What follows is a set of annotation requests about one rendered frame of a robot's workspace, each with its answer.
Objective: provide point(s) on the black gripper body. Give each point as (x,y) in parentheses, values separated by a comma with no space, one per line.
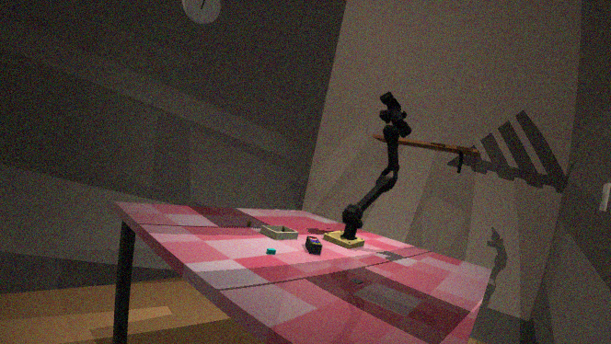
(393,107)

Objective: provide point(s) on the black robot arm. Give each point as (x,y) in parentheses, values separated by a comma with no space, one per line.
(353,214)

